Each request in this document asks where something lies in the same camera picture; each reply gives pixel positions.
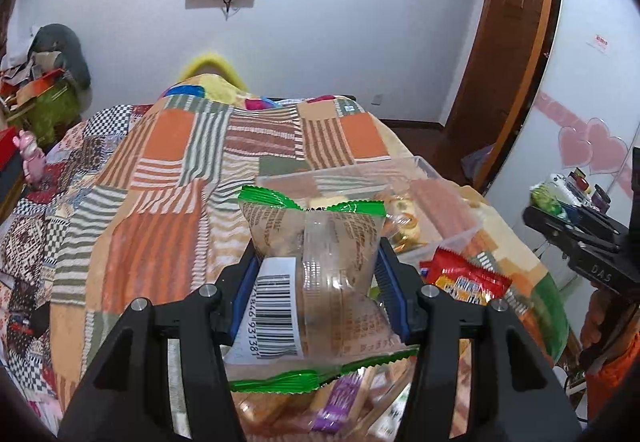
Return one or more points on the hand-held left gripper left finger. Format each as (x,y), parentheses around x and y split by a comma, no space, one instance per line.
(246,289)

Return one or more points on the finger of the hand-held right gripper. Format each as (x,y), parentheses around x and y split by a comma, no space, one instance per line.
(550,224)

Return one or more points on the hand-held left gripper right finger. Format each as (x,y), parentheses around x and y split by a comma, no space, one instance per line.
(388,283)

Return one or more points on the clear green-edged bread packet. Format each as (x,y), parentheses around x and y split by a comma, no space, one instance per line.
(330,272)

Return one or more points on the clear plastic container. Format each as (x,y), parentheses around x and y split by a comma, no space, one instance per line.
(350,176)

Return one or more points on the person's right forearm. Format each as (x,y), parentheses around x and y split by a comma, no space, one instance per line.
(617,387)

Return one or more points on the person's right hand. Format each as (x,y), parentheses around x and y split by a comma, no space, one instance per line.
(595,319)

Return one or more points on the dark bottles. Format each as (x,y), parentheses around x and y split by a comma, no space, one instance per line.
(590,189)

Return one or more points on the yellow pastry packet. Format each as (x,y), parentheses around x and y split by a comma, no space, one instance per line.
(406,222)

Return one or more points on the red snack packet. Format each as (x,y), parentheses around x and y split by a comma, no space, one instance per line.
(465,278)

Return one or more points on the pink heart stickers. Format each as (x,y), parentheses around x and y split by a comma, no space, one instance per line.
(592,149)

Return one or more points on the purple cloth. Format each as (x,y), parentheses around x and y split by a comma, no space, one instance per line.
(477,164)

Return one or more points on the pale yellow snack packet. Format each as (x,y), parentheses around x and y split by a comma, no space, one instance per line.
(326,200)

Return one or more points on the patchwork blanket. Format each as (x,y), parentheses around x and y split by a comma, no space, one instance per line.
(165,202)

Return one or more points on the orange snack packet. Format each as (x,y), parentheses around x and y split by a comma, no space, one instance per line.
(267,409)

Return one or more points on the purple snack packet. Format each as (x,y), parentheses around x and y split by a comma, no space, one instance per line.
(341,397)

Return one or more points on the white wardrobe door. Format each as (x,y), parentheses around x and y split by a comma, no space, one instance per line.
(585,87)

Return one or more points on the wooden door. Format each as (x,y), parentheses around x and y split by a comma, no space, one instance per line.
(510,52)

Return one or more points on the red and white sticker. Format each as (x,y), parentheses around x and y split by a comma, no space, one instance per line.
(602,43)

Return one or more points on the yellow plush pillow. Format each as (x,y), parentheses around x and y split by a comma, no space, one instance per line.
(215,68)

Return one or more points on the pink toy figure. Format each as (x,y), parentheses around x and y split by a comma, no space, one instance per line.
(32,159)

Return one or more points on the green gift box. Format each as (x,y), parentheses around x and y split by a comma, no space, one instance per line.
(50,109)

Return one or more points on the red box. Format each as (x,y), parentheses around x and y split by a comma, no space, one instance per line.
(9,149)

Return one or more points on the grey bag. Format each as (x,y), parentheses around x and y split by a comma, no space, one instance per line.
(62,49)

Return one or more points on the wall socket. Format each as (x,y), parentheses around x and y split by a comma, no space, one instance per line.
(378,98)

